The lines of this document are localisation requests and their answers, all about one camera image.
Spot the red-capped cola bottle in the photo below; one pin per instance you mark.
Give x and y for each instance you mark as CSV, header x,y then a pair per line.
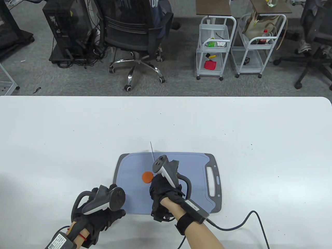
x,y
264,36

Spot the person's left hand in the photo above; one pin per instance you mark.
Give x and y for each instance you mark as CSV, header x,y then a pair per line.
x,y
111,218

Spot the white metal rack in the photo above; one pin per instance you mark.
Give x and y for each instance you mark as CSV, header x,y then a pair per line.
x,y
5,85

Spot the small black gadget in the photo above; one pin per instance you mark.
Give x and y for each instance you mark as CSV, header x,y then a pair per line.
x,y
246,61

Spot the person's right forearm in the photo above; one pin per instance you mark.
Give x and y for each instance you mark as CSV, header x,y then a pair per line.
x,y
202,236

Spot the orange plasticine disc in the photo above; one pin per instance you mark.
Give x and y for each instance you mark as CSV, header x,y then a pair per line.
x,y
147,177

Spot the blue grey cutting board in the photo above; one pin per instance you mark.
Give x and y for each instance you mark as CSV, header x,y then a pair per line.
x,y
129,166

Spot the small white box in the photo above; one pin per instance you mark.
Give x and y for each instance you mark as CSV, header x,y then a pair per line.
x,y
221,44

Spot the brown wooden desk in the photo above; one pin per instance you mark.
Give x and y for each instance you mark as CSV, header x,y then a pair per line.
x,y
212,9
280,9

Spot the beige cloth bag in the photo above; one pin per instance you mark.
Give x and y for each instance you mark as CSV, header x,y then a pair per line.
x,y
253,28

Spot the black equipment stand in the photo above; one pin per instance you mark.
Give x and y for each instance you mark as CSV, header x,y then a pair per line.
x,y
10,33

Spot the person's right hand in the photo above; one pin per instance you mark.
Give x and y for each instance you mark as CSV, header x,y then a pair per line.
x,y
160,186

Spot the grey tracking controller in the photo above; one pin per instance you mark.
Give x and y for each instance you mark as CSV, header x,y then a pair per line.
x,y
116,198
158,163

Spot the green crumpled packet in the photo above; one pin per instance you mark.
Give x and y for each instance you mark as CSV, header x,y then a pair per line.
x,y
211,43

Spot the red flat container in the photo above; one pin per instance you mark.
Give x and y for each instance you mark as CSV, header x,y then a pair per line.
x,y
210,64

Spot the small black floor scrap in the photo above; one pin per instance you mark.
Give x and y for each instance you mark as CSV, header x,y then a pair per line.
x,y
37,90

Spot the person's left forearm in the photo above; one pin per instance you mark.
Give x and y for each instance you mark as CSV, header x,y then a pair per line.
x,y
82,231

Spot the black kitchen knife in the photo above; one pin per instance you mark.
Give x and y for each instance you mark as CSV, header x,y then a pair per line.
x,y
152,153

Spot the chrome-based black office chair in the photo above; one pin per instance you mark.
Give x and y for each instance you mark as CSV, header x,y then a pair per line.
x,y
129,31

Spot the black computer tower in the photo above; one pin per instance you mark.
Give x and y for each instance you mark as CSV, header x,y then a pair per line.
x,y
64,26

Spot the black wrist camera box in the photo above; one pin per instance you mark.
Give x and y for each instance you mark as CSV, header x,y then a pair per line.
x,y
194,208
58,242

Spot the black-based office chair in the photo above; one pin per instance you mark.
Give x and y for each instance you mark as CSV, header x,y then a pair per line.
x,y
316,39

